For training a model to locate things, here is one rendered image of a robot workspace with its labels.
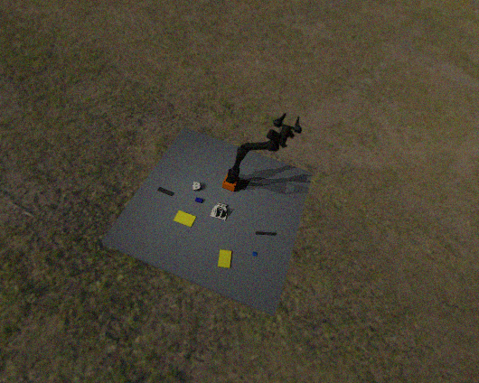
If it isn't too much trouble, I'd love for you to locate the yellow flat rectangular plate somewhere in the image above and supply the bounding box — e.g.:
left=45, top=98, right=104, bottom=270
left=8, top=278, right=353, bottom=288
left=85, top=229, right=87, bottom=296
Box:
left=218, top=249, right=231, bottom=268
left=174, top=210, right=196, bottom=227

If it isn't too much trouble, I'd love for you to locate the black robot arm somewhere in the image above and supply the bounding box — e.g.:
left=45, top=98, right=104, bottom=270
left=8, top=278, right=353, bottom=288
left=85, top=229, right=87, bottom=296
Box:
left=226, top=128, right=287, bottom=183

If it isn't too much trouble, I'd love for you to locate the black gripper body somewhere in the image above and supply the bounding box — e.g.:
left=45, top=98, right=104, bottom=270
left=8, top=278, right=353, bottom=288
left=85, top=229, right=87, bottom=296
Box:
left=274, top=120, right=302, bottom=137

